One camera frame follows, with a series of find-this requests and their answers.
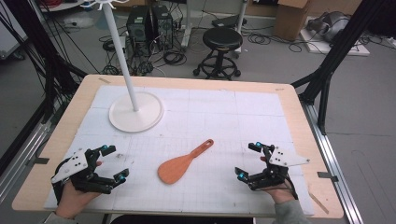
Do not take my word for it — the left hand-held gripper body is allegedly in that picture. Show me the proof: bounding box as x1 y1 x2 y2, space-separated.
50 147 105 204

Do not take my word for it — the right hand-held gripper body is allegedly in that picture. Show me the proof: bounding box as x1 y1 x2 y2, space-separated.
257 147 311 190

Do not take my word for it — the white hook stand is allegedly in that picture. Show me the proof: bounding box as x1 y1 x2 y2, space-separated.
79 0 165 133

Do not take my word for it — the wooden rice spatula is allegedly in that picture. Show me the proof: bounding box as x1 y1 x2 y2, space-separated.
157 138 215 185

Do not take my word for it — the person's right hand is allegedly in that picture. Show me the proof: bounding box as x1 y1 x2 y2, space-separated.
260 156 297 205

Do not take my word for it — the person's left hand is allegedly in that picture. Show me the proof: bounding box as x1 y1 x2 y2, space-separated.
55 160 104 219

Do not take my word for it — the white grid mat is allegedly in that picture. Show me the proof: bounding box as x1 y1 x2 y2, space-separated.
44 85 316 217

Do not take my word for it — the black round stool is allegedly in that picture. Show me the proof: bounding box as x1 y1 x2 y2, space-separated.
192 27 244 81

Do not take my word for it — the black flat device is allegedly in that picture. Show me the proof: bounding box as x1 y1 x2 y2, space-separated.
212 14 248 29

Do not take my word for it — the white desk leg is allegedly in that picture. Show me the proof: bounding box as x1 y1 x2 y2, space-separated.
233 0 248 59
181 0 192 49

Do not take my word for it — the white floor board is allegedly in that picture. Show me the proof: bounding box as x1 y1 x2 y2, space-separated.
299 17 371 57

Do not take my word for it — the brown cardboard box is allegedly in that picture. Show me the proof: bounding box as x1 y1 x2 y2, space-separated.
274 0 312 42

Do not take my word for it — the black computer tower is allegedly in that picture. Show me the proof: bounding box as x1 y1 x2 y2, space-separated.
126 6 151 43
151 4 174 50

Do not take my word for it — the grey bag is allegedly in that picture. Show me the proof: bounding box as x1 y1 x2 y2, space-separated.
306 11 351 43

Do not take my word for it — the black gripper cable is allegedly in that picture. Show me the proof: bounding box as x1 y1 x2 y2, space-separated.
283 173 299 201

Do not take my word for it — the aluminium rail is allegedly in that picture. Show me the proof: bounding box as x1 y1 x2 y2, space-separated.
300 101 364 224
0 120 52 203

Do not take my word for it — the black metal frame post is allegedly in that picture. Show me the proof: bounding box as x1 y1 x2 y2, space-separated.
290 0 387 135
0 0 89 175

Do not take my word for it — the black coiled floor cable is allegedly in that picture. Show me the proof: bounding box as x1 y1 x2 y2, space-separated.
245 31 312 53

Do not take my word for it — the tangle of black floor cables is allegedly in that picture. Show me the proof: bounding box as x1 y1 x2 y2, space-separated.
98 29 189 77

